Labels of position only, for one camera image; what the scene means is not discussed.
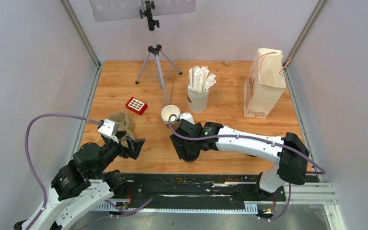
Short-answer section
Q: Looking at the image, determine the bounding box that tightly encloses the white straw holder cup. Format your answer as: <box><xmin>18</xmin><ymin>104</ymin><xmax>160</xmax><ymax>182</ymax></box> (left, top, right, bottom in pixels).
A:
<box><xmin>187</xmin><ymin>85</ymin><xmax>209</xmax><ymax>113</ymax></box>

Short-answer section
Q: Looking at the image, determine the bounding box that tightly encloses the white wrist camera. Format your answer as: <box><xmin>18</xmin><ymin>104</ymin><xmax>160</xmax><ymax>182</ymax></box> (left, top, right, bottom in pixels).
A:
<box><xmin>98</xmin><ymin>119</ymin><xmax>119</xmax><ymax>143</ymax></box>
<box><xmin>178</xmin><ymin>112</ymin><xmax>195</xmax><ymax>125</ymax></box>

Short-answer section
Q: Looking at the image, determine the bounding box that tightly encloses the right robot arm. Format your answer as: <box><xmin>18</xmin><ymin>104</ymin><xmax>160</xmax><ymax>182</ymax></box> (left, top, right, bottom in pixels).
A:
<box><xmin>170</xmin><ymin>119</ymin><xmax>310</xmax><ymax>200</ymax></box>

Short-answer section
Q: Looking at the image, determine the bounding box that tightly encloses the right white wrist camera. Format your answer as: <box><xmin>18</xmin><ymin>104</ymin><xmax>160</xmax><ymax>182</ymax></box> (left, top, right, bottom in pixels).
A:
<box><xmin>178</xmin><ymin>112</ymin><xmax>195</xmax><ymax>125</ymax></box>

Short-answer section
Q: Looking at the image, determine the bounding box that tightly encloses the bundle of wrapped straws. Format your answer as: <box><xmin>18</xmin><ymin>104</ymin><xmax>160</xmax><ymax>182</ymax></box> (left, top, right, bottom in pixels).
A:
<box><xmin>187</xmin><ymin>66</ymin><xmax>216</xmax><ymax>95</ymax></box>

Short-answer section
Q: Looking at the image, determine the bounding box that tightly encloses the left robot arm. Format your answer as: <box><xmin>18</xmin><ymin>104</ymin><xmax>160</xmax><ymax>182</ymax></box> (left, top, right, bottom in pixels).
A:
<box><xmin>14</xmin><ymin>137</ymin><xmax>146</xmax><ymax>230</ymax></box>

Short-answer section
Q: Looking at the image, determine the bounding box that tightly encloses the brown pulp cup carrier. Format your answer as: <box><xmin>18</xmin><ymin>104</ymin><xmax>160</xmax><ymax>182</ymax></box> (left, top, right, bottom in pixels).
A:
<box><xmin>107</xmin><ymin>112</ymin><xmax>135</xmax><ymax>142</ymax></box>

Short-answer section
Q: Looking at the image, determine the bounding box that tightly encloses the black plastic cup lid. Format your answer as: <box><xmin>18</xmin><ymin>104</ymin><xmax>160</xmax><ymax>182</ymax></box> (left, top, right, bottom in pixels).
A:
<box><xmin>182</xmin><ymin>154</ymin><xmax>199</xmax><ymax>163</ymax></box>

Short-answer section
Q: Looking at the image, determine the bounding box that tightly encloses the stack of paper cups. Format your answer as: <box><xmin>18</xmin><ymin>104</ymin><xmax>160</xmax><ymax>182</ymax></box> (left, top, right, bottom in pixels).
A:
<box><xmin>161</xmin><ymin>105</ymin><xmax>181</xmax><ymax>130</ymax></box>

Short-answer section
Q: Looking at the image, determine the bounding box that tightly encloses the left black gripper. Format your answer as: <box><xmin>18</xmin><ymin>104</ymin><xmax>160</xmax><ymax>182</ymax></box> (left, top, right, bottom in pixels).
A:
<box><xmin>92</xmin><ymin>130</ymin><xmax>146</xmax><ymax>177</ymax></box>

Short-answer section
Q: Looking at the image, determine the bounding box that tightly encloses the grey camera tripod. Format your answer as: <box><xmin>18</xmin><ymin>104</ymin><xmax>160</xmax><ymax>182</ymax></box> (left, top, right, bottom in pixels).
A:
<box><xmin>135</xmin><ymin>0</ymin><xmax>183</xmax><ymax>105</ymax></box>

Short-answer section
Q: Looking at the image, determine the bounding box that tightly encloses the kraft paper takeout bag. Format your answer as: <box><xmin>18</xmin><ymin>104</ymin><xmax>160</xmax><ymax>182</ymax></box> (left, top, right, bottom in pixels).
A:
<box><xmin>243</xmin><ymin>48</ymin><xmax>287</xmax><ymax>119</ymax></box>

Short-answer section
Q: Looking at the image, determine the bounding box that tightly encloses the red keypad box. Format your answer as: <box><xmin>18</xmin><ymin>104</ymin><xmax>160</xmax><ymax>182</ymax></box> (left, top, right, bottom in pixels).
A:
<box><xmin>125</xmin><ymin>97</ymin><xmax>148</xmax><ymax>115</ymax></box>

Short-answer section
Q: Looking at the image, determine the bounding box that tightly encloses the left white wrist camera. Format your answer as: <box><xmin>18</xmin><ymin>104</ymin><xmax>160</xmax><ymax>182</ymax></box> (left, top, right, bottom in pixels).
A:
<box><xmin>98</xmin><ymin>119</ymin><xmax>119</xmax><ymax>143</ymax></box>

